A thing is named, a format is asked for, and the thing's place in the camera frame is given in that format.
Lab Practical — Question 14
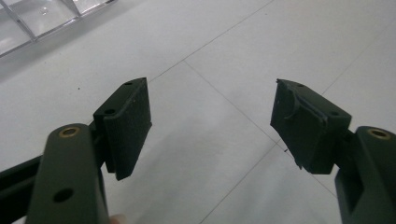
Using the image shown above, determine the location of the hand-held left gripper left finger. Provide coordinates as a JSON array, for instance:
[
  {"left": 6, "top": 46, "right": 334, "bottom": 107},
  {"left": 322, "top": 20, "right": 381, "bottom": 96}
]
[{"left": 25, "top": 77, "right": 153, "bottom": 224}]

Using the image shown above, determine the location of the clear plastic compartment tray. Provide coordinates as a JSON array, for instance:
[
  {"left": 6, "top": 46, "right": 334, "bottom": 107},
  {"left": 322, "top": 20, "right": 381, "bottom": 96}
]
[{"left": 0, "top": 0, "right": 117, "bottom": 59}]

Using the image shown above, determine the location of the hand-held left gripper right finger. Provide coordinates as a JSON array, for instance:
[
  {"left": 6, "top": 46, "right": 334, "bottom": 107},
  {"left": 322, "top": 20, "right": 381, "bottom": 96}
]
[{"left": 270, "top": 78, "right": 396, "bottom": 224}]

